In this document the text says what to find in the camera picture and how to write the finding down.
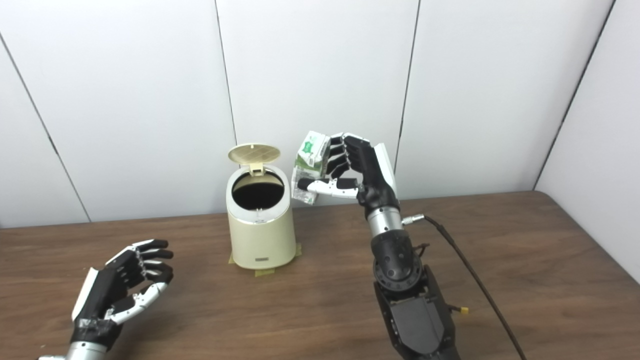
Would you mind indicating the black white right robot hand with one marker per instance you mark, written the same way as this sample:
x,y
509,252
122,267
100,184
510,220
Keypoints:
x,y
370,170

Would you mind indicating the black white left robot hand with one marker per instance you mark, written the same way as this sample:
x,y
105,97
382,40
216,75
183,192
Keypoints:
x,y
107,287

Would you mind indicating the green white milk carton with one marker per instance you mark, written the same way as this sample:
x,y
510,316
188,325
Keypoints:
x,y
312,152

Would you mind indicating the cream round bin lid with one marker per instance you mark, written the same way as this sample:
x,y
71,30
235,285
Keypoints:
x,y
254,153

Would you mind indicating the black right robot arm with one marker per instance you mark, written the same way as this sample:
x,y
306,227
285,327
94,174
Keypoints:
x,y
405,280

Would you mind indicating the cream-colored cylindrical bin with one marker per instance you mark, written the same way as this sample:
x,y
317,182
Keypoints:
x,y
262,235

